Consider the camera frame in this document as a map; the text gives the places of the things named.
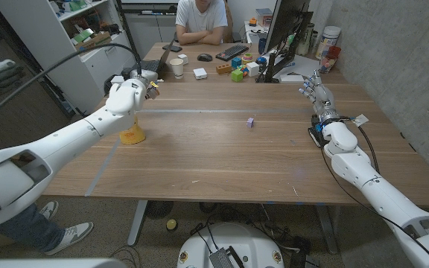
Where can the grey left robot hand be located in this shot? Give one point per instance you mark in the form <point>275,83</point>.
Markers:
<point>145,74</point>

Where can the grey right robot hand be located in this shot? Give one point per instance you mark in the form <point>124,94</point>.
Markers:
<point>324,100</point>

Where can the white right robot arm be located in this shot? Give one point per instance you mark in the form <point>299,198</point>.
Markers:
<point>386,193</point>

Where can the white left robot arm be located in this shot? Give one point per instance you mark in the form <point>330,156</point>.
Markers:
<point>69,145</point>

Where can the yellow mustard bottle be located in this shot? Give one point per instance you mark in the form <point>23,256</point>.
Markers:
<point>134,136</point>

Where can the dark tall bottle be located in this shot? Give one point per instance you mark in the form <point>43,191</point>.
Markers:
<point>305,39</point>

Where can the dark laptop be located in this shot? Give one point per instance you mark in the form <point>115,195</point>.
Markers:
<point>153,67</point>

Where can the black power adapter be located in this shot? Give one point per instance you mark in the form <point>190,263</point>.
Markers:
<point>126,72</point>

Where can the white power strip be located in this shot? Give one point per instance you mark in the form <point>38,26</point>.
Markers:
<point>117,79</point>

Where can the white paper cup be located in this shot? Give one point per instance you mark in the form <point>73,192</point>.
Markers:
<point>177,69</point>

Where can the black smartphone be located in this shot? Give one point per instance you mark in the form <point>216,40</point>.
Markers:
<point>172,48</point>

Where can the flat white rectangular box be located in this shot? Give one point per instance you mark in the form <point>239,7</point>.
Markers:
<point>290,78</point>

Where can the small white cube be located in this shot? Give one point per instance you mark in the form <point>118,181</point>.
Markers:
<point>182,59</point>

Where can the white wrist tag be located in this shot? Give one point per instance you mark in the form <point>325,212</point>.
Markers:
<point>360,120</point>

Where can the white paper sheet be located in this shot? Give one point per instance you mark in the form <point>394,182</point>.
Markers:
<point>300,63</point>

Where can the wooden desk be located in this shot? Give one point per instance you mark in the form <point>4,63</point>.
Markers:
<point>192,49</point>

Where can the flat white square box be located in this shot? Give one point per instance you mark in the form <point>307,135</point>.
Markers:
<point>200,73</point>

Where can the white canister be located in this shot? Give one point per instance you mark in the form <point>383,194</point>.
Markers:
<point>328,41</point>

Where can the cardboard box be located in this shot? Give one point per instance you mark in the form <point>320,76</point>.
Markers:
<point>95,40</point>

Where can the black computer mouse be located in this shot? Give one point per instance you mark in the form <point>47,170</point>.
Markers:
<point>205,57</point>

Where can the small purple cube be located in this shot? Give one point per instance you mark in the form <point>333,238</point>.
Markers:
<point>250,122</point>

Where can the large white cube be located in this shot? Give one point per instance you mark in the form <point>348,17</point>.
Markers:
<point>252,69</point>

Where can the orange brick block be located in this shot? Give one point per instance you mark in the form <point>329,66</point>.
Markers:
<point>223,69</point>

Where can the seated person in white t-shirt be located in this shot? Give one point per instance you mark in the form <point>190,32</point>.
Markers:
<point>199,16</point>

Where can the blue cup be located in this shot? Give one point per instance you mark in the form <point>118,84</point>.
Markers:
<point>261,46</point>

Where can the black computer monitor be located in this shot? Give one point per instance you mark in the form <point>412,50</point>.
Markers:
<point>285,22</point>

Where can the black keyboard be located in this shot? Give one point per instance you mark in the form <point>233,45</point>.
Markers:
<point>232,52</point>

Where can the green cube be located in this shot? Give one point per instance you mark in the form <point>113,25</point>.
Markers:
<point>237,76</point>

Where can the teal cube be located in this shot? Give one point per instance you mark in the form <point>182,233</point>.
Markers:
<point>236,62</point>

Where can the white side table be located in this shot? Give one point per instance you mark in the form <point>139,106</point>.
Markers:
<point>253,34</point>

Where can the clear storage box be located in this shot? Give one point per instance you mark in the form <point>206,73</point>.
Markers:
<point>264,16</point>

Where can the orange toy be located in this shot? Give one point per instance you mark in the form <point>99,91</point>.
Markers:
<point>252,21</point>

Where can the white shelf cabinet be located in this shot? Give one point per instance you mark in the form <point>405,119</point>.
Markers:
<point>39,33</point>

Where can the grey table leg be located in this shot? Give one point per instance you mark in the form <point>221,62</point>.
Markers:
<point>327,229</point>
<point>138,223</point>

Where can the black round fan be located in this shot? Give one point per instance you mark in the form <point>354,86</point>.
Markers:
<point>158,209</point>

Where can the yellow ball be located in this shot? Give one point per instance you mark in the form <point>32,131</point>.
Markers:
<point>171,225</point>

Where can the white robot torso base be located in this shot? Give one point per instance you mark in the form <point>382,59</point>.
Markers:
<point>251,242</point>

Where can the standing person in jeans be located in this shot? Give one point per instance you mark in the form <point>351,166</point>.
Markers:
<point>65,234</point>

